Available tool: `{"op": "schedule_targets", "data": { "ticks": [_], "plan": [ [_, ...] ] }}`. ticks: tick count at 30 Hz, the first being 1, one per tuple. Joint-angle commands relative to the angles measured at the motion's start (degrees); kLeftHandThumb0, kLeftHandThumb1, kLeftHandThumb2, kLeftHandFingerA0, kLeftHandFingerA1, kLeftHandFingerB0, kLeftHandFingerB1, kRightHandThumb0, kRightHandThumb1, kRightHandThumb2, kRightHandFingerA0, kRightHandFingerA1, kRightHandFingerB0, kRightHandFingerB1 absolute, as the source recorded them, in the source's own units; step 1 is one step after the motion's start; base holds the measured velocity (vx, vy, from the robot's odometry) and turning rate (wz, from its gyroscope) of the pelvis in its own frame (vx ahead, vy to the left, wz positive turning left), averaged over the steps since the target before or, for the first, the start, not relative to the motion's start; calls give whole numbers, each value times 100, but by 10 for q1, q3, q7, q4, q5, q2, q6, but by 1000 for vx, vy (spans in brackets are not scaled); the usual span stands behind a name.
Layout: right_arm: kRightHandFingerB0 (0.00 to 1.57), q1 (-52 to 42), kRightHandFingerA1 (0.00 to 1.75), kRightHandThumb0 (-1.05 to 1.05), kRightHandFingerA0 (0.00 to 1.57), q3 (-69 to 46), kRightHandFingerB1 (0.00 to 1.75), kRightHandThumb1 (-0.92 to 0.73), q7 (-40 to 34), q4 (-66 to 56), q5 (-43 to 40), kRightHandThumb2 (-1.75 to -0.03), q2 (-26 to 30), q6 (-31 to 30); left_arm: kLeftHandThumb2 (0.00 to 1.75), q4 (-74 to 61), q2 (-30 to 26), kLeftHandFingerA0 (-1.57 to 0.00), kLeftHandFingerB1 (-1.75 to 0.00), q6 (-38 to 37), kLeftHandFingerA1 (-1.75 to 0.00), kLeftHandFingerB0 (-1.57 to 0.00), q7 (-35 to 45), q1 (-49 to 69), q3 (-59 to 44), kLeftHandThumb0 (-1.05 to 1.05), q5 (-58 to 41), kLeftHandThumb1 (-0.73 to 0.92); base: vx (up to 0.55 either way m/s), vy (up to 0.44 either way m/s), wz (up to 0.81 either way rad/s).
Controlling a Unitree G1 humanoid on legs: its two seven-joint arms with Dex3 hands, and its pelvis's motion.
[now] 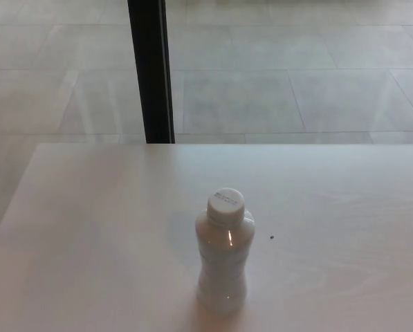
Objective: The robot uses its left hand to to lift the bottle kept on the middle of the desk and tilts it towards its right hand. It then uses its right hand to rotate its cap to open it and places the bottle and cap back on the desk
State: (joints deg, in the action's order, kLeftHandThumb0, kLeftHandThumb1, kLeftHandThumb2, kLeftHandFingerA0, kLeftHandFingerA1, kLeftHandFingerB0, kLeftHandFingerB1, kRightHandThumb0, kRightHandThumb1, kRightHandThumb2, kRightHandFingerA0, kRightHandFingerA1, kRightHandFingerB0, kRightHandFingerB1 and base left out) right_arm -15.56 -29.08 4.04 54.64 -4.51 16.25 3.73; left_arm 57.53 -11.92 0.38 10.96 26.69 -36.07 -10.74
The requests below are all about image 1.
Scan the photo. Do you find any white screw cap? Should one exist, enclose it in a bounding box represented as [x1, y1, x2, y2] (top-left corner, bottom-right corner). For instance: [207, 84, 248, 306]
[206, 187, 246, 226]

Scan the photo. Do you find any white plastic bottle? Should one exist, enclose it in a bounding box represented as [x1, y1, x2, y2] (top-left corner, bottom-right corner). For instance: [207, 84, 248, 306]
[194, 207, 257, 311]

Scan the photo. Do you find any black window frame post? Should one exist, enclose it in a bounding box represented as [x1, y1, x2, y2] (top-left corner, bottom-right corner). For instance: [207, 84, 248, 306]
[127, 0, 176, 144]

